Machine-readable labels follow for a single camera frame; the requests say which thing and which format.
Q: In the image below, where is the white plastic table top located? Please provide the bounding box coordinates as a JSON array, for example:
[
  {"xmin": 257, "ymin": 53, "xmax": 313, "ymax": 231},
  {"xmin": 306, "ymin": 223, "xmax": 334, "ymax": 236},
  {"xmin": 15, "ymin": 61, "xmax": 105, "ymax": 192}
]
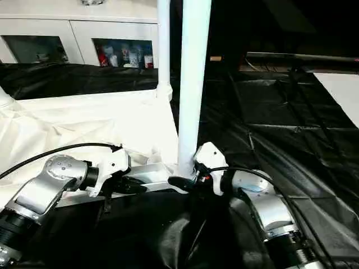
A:
[{"xmin": 0, "ymin": 86, "xmax": 197, "ymax": 210}]

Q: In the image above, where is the black plastic mat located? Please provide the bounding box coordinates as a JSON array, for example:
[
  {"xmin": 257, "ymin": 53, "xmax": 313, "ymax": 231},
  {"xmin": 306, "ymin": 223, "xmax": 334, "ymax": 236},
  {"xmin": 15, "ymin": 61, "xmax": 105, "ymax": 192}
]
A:
[{"xmin": 0, "ymin": 61, "xmax": 359, "ymax": 269}]

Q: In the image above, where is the small red figure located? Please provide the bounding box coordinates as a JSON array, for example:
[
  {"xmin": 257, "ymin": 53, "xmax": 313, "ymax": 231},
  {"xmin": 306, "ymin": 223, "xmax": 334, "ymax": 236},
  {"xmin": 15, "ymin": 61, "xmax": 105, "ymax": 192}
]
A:
[{"xmin": 99, "ymin": 47, "xmax": 110, "ymax": 67}]

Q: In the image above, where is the white printed carton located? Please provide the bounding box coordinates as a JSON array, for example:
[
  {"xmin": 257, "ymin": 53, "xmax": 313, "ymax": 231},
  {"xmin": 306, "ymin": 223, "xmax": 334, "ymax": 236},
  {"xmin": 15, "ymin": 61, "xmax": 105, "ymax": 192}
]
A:
[{"xmin": 128, "ymin": 46, "xmax": 141, "ymax": 68}]

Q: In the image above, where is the tall black cabinet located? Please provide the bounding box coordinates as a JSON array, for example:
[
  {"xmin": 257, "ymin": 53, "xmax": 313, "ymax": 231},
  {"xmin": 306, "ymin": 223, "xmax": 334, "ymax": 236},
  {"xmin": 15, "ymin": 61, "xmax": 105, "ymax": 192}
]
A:
[{"xmin": 168, "ymin": 0, "xmax": 247, "ymax": 71}]

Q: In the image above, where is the black horizontal bar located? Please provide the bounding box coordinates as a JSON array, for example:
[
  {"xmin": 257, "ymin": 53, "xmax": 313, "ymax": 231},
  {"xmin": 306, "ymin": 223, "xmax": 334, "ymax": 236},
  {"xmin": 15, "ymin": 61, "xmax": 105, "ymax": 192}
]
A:
[{"xmin": 246, "ymin": 52, "xmax": 359, "ymax": 64}]

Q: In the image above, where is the white flat board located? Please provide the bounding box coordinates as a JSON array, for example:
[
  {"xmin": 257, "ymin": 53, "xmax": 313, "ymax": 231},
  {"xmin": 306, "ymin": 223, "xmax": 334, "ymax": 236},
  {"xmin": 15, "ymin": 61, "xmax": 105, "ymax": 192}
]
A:
[{"xmin": 312, "ymin": 72, "xmax": 359, "ymax": 127}]

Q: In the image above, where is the white cabinet with glass doors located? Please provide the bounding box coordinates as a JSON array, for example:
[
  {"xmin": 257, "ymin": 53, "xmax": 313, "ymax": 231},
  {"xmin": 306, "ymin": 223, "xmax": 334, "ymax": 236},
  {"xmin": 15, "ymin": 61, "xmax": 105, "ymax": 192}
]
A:
[{"xmin": 0, "ymin": 0, "xmax": 161, "ymax": 70}]

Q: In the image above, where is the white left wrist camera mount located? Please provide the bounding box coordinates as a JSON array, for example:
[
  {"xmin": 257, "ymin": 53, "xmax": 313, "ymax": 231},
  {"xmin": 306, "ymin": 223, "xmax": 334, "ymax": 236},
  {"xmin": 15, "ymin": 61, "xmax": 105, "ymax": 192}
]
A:
[{"xmin": 85, "ymin": 147, "xmax": 132, "ymax": 199}]

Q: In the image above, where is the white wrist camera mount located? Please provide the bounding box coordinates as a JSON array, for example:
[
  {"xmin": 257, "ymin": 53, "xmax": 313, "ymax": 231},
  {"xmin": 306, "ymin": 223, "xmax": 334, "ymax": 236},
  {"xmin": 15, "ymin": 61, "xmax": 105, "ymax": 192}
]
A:
[
  {"xmin": 85, "ymin": 147, "xmax": 132, "ymax": 199},
  {"xmin": 193, "ymin": 142, "xmax": 228, "ymax": 196}
]

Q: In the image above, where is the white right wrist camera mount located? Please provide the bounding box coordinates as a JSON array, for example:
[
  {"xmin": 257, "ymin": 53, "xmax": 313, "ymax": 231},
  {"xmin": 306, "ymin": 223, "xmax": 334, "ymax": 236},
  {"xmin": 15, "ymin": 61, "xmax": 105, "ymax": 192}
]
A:
[{"xmin": 193, "ymin": 142, "xmax": 228, "ymax": 196}]

